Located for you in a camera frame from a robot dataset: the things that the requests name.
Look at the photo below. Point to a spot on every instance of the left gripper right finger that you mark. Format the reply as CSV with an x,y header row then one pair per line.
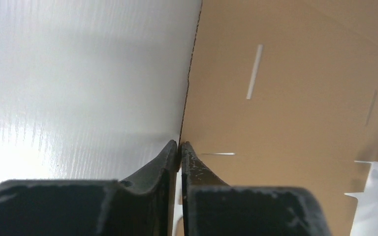
x,y
211,207

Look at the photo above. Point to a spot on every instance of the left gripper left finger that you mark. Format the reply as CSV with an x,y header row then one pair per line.
x,y
139,205

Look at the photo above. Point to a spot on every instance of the brown cardboard box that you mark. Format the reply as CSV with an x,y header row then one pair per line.
x,y
285,93

